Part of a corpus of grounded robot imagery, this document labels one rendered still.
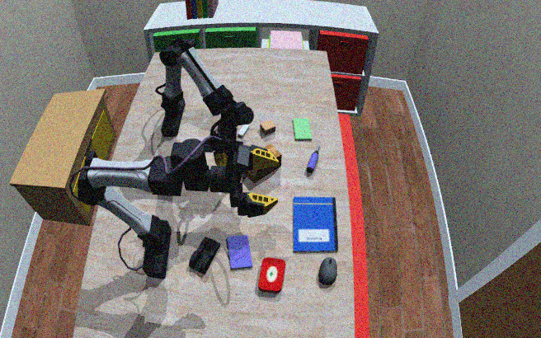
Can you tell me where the blue-handled screwdriver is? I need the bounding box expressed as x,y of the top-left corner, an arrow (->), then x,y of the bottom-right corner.
307,141 -> 321,173

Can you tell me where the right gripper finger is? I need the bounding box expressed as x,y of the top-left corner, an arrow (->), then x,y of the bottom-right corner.
247,192 -> 278,215
252,148 -> 279,170

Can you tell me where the small tan cardboard box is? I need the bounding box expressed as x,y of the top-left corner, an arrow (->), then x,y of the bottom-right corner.
260,120 -> 275,135

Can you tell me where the green flat rectangular block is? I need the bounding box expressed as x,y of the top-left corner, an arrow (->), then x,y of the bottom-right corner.
293,119 -> 312,140

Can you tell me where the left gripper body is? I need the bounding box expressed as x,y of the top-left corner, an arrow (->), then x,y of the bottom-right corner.
214,127 -> 243,163

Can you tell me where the blue notebook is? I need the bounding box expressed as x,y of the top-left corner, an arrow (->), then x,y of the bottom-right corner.
294,197 -> 338,252

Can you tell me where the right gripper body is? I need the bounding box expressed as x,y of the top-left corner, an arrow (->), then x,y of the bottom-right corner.
209,144 -> 268,218

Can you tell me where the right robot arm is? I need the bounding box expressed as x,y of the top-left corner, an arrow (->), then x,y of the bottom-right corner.
78,138 -> 250,275

